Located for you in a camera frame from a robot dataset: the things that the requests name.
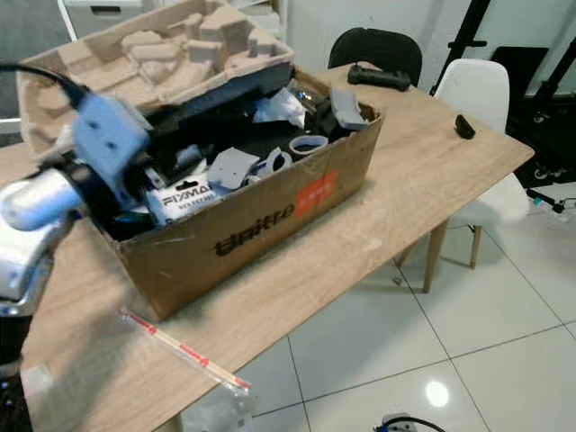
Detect white Fixman box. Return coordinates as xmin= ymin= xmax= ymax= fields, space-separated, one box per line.
xmin=149 ymin=180 xmax=219 ymax=228

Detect moulded pulp tray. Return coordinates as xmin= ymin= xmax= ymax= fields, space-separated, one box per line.
xmin=18 ymin=0 xmax=296 ymax=156

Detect large printed cardboard box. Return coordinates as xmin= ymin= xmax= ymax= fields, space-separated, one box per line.
xmin=94 ymin=67 xmax=384 ymax=322

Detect white crumpled plastic bag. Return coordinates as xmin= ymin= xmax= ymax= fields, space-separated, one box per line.
xmin=252 ymin=88 xmax=307 ymax=129

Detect grey tape roll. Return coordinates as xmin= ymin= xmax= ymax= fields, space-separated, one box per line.
xmin=290 ymin=134 xmax=330 ymax=159

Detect white cabinet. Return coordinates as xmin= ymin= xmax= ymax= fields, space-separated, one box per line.
xmin=58 ymin=0 xmax=145 ymax=39

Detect chopsticks in clear wrapper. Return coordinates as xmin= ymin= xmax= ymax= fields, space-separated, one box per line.
xmin=118 ymin=308 xmax=252 ymax=398

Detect black controller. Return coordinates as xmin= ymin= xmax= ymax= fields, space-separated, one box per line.
xmin=348 ymin=65 xmax=413 ymax=92

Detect black chair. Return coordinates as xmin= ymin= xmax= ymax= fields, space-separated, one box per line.
xmin=328 ymin=27 xmax=424 ymax=87

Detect light wooden table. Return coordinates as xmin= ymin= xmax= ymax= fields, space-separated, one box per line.
xmin=0 ymin=63 xmax=535 ymax=432

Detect small black mouse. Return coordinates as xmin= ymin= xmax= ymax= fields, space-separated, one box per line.
xmin=455 ymin=114 xmax=476 ymax=140

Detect white plastic chair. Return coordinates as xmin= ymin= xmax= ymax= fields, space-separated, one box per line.
xmin=394 ymin=58 xmax=535 ymax=294

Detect black tripod leg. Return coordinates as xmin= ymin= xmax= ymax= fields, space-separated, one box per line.
xmin=432 ymin=0 xmax=492 ymax=93
xmin=535 ymin=49 xmax=576 ymax=102

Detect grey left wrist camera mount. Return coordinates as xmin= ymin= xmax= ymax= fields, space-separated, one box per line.
xmin=70 ymin=94 xmax=152 ymax=195

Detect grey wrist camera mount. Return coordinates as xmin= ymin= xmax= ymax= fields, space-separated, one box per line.
xmin=378 ymin=413 xmax=419 ymax=432
xmin=70 ymin=94 xmax=152 ymax=195

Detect flat grey plastic bracket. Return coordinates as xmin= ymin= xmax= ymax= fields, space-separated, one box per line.
xmin=209 ymin=148 xmax=262 ymax=192

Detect tall grey plastic bracket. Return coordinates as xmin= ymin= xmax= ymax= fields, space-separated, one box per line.
xmin=329 ymin=86 xmax=372 ymax=132

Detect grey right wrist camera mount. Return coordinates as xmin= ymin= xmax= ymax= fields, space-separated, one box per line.
xmin=378 ymin=413 xmax=419 ymax=432

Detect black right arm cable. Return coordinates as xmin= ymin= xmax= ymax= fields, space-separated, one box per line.
xmin=400 ymin=415 xmax=449 ymax=432

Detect black floor cable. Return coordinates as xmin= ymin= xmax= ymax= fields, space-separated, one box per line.
xmin=526 ymin=184 xmax=576 ymax=215

